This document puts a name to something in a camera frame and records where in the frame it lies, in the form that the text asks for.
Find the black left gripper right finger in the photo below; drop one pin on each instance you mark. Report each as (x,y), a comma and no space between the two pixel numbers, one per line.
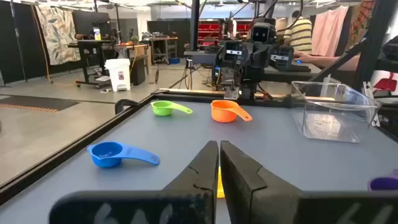
(248,193)

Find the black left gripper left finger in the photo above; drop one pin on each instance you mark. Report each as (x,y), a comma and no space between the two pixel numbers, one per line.
(186,202)

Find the yellow measuring cup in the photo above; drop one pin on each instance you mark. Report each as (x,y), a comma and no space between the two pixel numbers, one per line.
(220,186)

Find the orange measuring cup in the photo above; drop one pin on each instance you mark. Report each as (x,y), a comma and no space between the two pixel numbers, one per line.
(222,112)

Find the blue measuring cup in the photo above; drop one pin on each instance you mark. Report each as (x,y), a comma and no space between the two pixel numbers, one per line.
(107,154)

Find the green measuring cup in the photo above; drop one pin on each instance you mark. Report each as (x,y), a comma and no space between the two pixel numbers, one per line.
(161,108)

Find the purple measuring cup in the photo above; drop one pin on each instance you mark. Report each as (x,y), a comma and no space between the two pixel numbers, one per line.
(384,183)

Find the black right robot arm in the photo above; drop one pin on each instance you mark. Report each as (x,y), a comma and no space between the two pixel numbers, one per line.
(248,56)

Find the clear plastic basket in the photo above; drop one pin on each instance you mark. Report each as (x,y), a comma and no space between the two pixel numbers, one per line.
(329,124)

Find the wooden base board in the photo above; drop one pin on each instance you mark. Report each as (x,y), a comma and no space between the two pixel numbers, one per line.
(192,91)

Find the black table clamp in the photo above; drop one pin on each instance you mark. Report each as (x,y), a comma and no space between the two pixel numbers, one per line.
(124,104)

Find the black trash bin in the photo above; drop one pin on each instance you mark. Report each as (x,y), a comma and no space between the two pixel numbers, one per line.
(138,71)

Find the blue bucket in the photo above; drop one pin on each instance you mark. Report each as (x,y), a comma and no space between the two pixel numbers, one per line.
(174,61)

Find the white trash bin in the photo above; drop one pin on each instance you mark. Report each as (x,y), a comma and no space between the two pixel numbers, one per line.
(118,74)

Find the wooden work table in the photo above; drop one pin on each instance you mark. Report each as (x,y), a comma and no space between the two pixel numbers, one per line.
(136,47)

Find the person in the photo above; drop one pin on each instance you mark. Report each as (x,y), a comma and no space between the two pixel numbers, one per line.
(300,34)

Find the red storage bins rack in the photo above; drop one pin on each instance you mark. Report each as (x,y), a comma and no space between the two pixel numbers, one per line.
(208,31)

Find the red dustpan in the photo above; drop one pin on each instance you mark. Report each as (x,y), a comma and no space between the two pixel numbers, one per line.
(387,84)

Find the black rolling cart table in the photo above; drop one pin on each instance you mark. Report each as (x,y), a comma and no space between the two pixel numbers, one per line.
(88,53)

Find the pink hanging cloth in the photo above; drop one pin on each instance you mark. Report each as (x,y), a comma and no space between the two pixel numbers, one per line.
(329,31)

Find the dark floor mat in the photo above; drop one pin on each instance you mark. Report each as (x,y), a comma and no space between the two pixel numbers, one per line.
(34,102)

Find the white bottle with yellow label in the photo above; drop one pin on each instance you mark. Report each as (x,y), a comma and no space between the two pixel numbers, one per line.
(97,34)

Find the orange patterned hanging cloth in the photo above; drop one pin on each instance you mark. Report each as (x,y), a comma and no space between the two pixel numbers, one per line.
(360,21)

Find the floral hanging cloth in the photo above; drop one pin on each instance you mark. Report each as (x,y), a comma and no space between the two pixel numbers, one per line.
(59,34)

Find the black room divider panel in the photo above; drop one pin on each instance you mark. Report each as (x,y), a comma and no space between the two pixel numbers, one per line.
(18,46)

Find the black vertical post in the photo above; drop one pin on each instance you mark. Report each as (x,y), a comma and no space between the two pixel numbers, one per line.
(194,25)

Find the black diagonal frame strut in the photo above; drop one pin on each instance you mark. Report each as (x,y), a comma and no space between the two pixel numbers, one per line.
(370,37)

